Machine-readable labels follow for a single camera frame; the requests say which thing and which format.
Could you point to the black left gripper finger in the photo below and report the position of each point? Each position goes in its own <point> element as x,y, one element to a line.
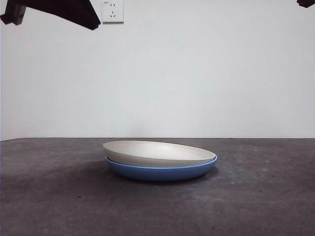
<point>64,9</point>

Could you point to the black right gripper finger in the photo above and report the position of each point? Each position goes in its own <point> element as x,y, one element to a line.
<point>307,3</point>

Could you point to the white round plate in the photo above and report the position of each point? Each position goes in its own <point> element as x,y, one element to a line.
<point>157,152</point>

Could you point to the blue round plate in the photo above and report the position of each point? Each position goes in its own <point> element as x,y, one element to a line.
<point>160,174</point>

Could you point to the white wall socket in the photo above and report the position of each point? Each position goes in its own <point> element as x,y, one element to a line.
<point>113,13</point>

